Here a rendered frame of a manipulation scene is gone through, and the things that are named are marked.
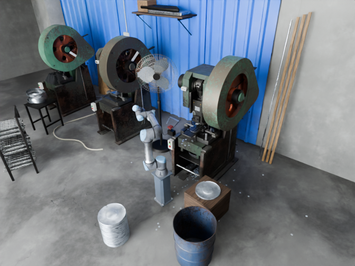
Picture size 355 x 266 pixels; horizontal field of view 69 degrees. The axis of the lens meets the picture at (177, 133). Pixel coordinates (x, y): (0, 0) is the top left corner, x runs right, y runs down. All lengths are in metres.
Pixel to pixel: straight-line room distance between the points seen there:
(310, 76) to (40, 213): 3.84
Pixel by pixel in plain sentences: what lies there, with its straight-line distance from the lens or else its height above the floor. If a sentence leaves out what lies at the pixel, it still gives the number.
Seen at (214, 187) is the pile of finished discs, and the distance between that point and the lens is 3.10.
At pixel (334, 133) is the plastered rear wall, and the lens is 4.05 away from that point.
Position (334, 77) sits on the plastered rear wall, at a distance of 3.79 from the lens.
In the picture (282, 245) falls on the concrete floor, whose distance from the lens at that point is 3.21.
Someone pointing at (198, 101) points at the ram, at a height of 1.17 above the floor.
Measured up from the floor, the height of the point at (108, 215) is 0.36.
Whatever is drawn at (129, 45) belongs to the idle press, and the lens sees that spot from 3.96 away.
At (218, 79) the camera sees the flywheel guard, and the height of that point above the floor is 1.60.
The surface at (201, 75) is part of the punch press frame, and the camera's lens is 3.05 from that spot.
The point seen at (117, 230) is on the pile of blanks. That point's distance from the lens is 2.90.
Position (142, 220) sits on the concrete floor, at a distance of 3.26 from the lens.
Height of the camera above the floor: 2.50
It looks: 32 degrees down
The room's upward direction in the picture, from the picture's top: 1 degrees counter-clockwise
